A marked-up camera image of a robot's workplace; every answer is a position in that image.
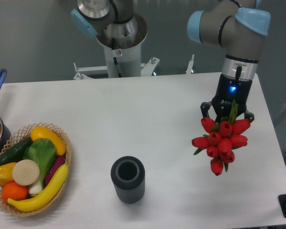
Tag dark grey ribbed vase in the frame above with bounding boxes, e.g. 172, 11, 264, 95
110, 156, 145, 204

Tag orange fruit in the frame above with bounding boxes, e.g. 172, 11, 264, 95
1, 181, 28, 204

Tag white metal base bracket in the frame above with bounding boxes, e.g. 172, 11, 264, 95
73, 54, 195, 80

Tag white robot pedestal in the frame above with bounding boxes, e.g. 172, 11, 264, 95
96, 13, 147, 78

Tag yellow squash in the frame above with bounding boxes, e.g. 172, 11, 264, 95
31, 126, 66, 156

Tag yellow bell pepper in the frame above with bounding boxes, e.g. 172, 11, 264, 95
0, 162, 17, 186

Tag purple eggplant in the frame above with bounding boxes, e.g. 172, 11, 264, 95
44, 156, 65, 187

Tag red tulip bouquet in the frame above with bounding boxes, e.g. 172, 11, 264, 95
192, 101, 251, 176

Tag yellow banana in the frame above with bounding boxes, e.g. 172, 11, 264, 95
8, 164, 69, 212

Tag green bok choy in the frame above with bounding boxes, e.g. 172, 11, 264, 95
23, 138, 56, 197

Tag woven wicker basket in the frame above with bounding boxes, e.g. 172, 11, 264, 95
0, 123, 72, 217

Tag green cucumber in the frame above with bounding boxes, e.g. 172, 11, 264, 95
0, 137, 33, 166

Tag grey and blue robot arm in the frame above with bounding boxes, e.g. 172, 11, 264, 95
71, 0, 271, 122

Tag beige round disc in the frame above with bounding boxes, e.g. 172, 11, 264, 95
12, 159, 40, 186

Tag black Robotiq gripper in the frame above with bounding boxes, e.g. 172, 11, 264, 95
200, 74, 255, 123

